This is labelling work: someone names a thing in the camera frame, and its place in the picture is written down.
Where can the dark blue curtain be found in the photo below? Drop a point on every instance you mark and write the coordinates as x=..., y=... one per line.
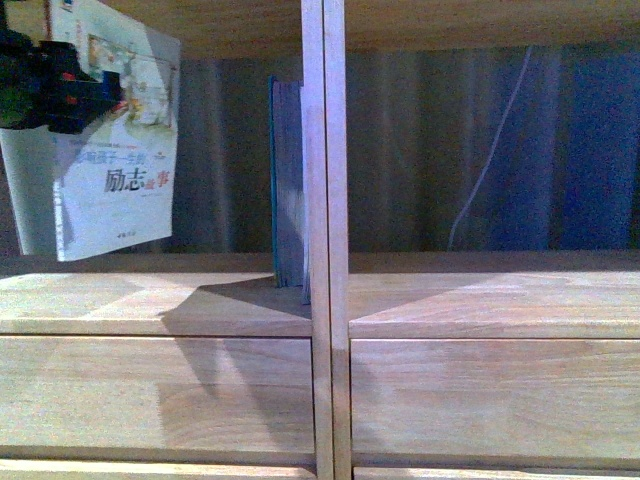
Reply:
x=500, y=149

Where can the light wooden bookshelf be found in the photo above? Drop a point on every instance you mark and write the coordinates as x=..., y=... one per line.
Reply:
x=382, y=381

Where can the white paperback book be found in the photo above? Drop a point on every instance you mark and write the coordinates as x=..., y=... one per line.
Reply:
x=76, y=196

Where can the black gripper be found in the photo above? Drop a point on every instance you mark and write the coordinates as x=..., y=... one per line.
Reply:
x=44, y=85

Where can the teal upright book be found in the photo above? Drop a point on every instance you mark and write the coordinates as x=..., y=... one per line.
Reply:
x=290, y=238

